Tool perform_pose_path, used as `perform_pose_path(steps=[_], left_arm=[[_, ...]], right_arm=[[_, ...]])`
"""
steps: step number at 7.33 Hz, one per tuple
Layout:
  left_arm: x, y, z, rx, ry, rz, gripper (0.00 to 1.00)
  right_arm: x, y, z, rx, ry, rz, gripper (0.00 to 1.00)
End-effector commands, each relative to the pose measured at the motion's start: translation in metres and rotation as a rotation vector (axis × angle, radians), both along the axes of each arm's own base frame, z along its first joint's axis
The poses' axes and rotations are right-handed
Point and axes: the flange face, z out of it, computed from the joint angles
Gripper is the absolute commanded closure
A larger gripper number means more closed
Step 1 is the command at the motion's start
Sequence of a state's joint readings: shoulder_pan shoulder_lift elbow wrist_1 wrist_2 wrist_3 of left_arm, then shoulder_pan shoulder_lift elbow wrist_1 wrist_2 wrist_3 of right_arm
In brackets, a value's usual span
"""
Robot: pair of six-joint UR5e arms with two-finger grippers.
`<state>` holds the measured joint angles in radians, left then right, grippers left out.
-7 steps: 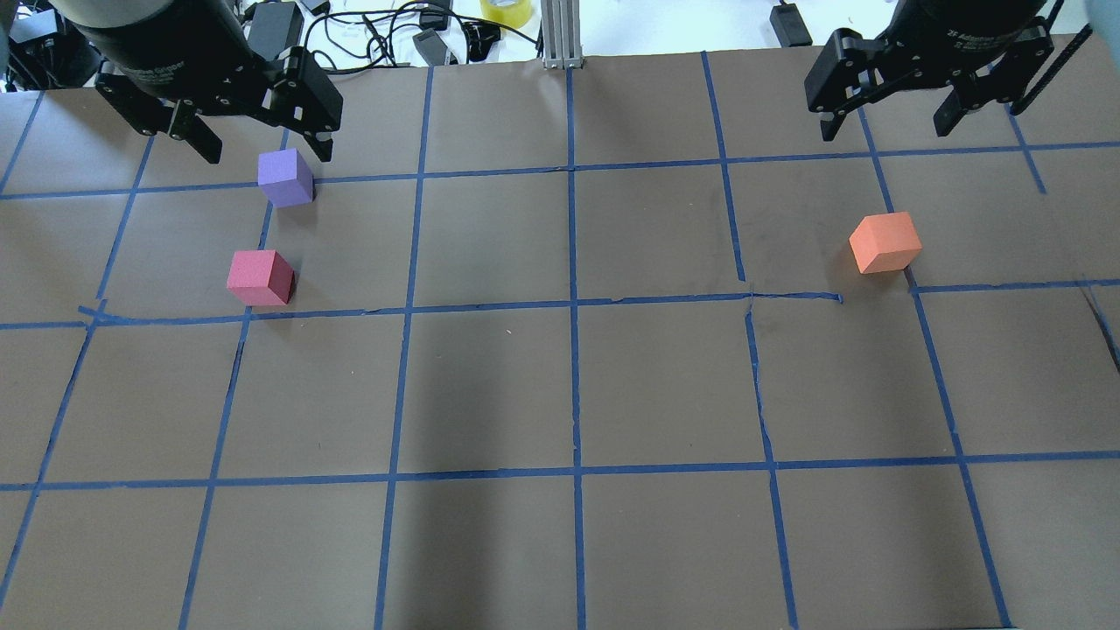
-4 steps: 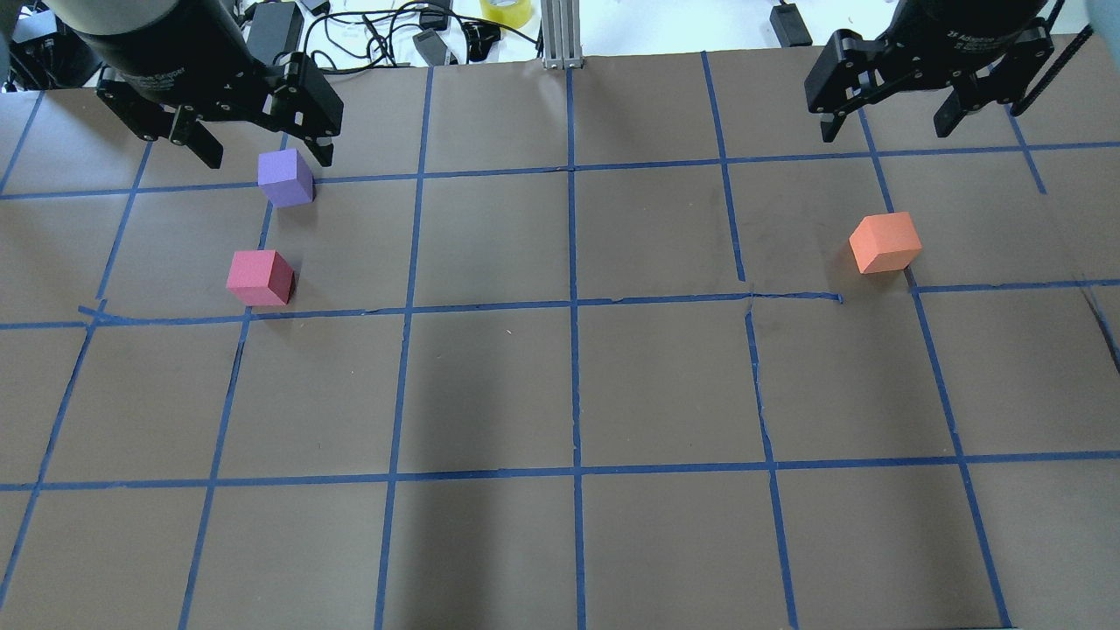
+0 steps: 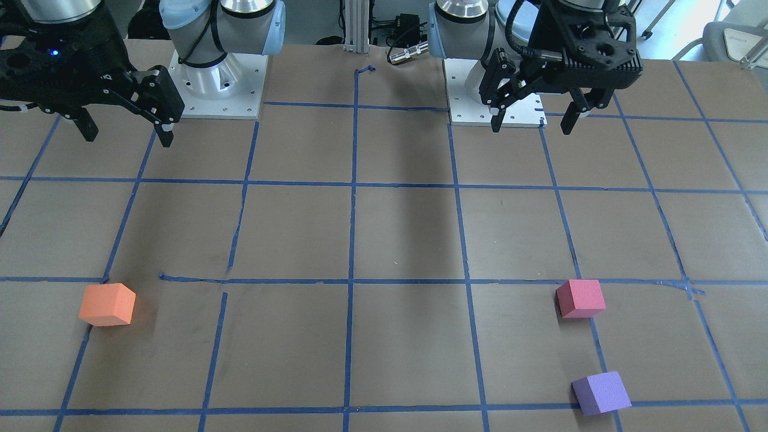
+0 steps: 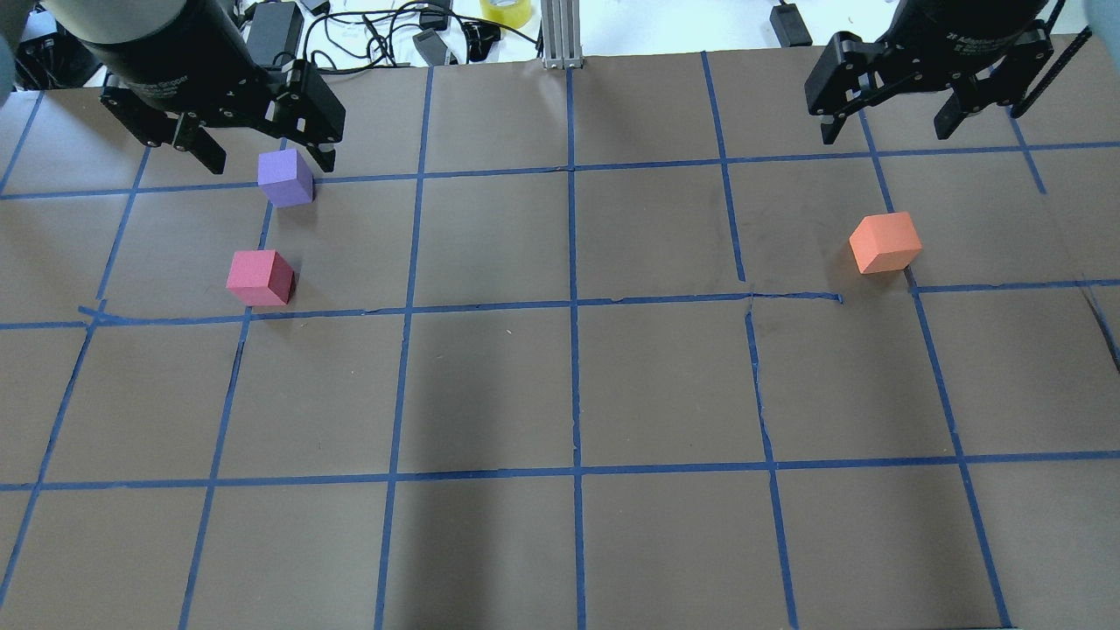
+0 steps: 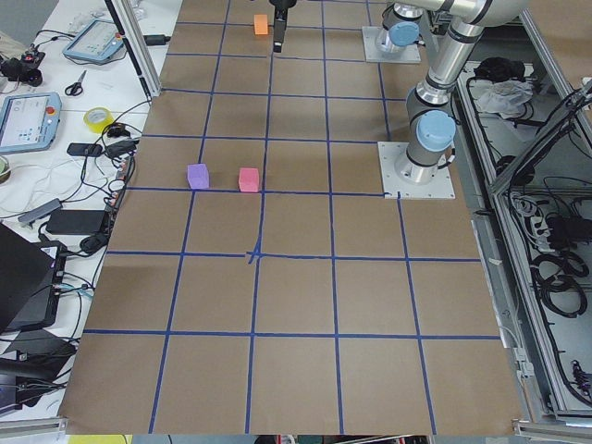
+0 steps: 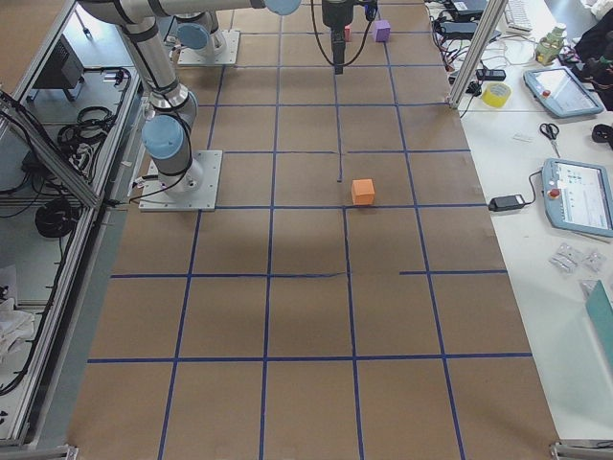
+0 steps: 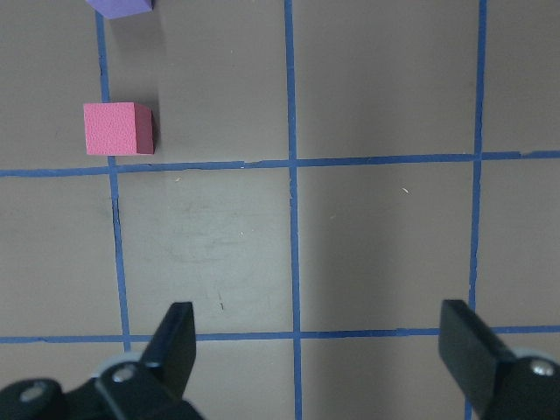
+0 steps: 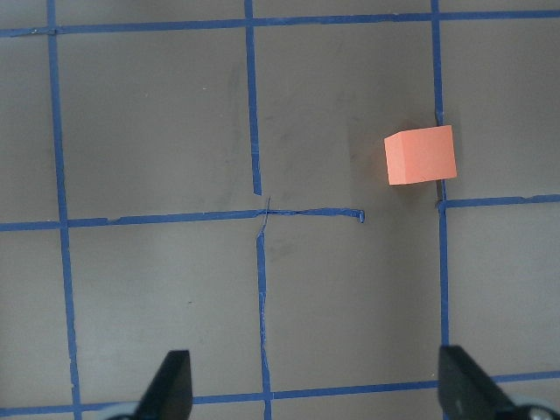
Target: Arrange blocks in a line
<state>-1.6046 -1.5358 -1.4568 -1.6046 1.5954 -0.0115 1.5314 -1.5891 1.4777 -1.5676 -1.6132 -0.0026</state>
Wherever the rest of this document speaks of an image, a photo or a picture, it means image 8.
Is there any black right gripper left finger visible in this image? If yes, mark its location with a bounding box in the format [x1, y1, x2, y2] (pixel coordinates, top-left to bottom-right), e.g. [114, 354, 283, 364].
[136, 350, 193, 420]

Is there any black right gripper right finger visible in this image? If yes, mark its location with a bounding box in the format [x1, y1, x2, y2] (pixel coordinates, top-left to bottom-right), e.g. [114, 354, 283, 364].
[437, 346, 515, 420]

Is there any orange foam cube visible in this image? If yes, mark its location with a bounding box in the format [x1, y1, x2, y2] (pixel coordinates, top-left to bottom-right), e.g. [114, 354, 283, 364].
[384, 125, 458, 186]

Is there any brown paper table cover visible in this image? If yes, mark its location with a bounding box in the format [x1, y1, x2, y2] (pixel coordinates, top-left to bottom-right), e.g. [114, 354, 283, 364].
[1, 1, 559, 419]

